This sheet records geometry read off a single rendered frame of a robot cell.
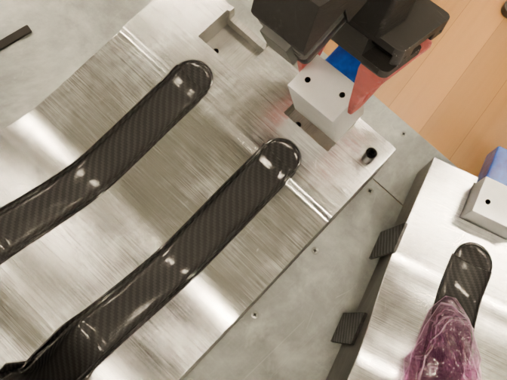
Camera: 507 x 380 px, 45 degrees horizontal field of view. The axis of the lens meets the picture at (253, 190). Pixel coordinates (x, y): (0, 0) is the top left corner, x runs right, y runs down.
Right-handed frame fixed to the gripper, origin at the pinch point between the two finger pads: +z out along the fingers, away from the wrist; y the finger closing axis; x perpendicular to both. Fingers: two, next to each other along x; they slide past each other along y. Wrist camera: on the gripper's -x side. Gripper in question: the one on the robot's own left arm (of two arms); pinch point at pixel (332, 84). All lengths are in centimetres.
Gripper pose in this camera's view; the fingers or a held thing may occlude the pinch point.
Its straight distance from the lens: 51.2
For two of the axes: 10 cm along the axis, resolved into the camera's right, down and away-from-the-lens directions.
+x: 6.8, -5.2, 5.2
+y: 7.1, 6.4, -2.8
